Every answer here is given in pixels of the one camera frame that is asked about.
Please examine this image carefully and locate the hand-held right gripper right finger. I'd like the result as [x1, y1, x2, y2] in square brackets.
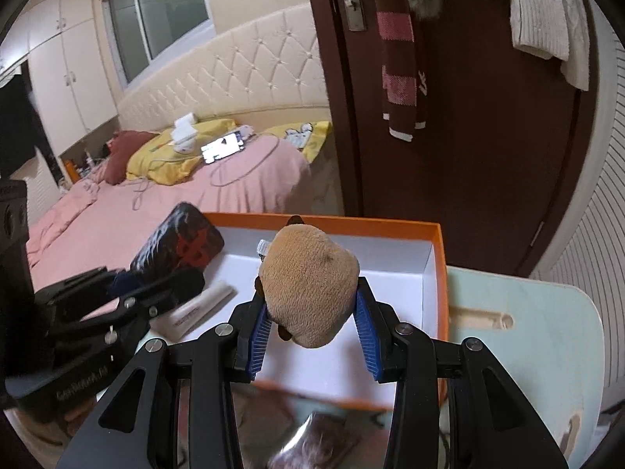
[352, 276, 570, 469]

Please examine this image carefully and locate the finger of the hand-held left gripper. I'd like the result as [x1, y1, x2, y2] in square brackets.
[105, 268, 206, 340]
[33, 266, 130, 316]

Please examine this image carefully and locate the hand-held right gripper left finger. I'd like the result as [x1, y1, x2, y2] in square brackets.
[56, 295, 274, 469]

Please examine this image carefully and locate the white cream tube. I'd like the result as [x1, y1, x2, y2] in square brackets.
[149, 281, 238, 340]

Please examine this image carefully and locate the black red patterned pouch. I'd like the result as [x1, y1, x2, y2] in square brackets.
[129, 202, 225, 279]

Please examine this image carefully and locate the orange cardboard box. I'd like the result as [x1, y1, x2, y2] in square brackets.
[200, 211, 449, 412]

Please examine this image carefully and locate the brown plush toy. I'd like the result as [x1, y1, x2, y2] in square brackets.
[254, 215, 362, 349]

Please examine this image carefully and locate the brown snack packet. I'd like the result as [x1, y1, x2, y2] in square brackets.
[266, 410, 364, 469]

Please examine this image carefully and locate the pink bed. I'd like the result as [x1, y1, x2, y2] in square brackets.
[24, 134, 313, 294]

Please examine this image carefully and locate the plain yellow pillow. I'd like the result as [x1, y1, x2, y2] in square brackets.
[126, 118, 245, 186]

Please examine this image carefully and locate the dark red pillow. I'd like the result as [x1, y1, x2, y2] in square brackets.
[105, 130, 159, 185]

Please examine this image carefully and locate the smartphone with lit screen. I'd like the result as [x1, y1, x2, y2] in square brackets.
[200, 132, 245, 164]

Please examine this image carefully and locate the white tissue pack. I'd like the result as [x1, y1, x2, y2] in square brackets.
[171, 113, 198, 153]

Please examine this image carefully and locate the dark hanging cloth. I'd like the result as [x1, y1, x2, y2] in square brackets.
[0, 71, 50, 177]

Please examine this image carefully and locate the yellow cartoon print pillow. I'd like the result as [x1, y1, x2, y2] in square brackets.
[264, 120, 334, 163]

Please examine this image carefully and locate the cream wardrobe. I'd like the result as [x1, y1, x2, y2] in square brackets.
[0, 0, 120, 157]

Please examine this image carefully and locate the dark brown wooden door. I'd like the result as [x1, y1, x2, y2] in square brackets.
[300, 0, 599, 277]

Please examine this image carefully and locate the cream tufted headboard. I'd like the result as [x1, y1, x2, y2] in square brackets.
[117, 4, 330, 132]

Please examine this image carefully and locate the white louvered panel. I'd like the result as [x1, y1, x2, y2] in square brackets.
[530, 49, 625, 416]

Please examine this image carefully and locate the window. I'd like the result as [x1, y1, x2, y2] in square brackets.
[100, 0, 216, 90]

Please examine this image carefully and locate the maroon pink striped scarf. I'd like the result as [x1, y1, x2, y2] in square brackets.
[364, 0, 430, 143]

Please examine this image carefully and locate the white knitted sweater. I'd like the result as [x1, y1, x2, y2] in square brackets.
[452, 0, 591, 91]

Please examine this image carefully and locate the white charging cable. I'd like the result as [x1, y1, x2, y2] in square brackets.
[210, 132, 281, 187]

